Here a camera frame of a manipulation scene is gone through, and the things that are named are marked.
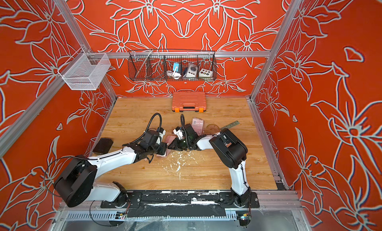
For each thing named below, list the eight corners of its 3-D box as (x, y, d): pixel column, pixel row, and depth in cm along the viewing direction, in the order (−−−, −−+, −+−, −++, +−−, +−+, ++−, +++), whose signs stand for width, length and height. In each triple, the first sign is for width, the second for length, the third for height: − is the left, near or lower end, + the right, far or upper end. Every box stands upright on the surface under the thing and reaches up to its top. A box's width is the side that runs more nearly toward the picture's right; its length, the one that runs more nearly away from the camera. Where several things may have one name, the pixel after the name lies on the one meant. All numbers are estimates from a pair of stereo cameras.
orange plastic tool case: (171, 112, 112) (171, 108, 108) (173, 96, 123) (172, 91, 120) (206, 112, 111) (206, 108, 108) (204, 95, 123) (204, 91, 120)
